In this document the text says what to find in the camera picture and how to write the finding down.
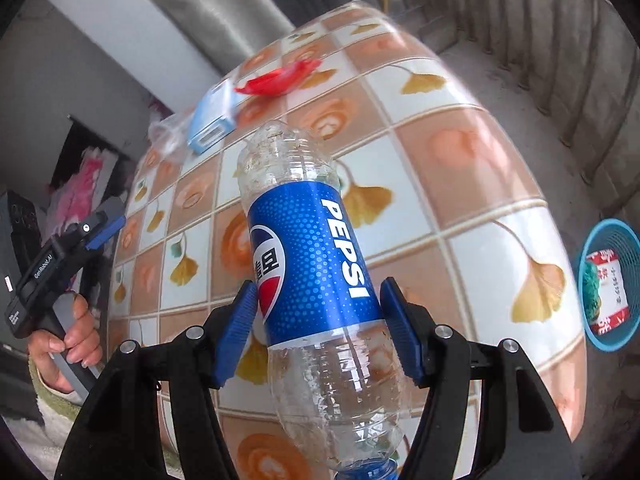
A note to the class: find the white printed paper bag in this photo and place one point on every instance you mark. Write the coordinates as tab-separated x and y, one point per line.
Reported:
612	285

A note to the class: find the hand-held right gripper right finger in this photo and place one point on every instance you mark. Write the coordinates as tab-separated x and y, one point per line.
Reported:
400	330

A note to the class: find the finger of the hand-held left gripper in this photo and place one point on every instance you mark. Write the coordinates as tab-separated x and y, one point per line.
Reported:
105	232

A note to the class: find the blue plastic basket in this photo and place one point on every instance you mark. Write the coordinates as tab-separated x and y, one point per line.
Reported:
610	342

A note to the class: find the silver metal duct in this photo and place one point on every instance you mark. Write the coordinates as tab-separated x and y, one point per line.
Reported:
215	10

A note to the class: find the person's left hand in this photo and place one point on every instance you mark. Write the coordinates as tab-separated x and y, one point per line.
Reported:
82	340

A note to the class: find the black appliance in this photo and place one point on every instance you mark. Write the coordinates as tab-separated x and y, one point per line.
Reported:
20	230

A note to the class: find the leaf print tablecloth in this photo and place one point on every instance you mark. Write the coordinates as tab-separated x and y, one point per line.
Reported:
450	160

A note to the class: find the clear plastic bottle blue label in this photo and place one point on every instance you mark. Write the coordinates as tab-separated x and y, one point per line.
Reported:
310	270

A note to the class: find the pink printed cloth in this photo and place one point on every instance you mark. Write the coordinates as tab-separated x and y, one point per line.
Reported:
85	180

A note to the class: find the person's left forearm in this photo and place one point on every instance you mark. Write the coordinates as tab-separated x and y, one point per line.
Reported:
50	410

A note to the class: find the green crumpled wrapper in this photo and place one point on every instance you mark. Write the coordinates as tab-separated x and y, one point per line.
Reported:
592	290

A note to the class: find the red plastic wrapper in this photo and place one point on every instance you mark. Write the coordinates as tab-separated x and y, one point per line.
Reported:
277	80

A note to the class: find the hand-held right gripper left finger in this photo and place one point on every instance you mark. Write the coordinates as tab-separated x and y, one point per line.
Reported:
235	330

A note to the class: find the clear plastic cup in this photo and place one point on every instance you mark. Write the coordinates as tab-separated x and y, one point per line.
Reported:
167	132

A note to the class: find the light blue carton box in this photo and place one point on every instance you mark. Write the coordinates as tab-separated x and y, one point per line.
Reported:
210	120

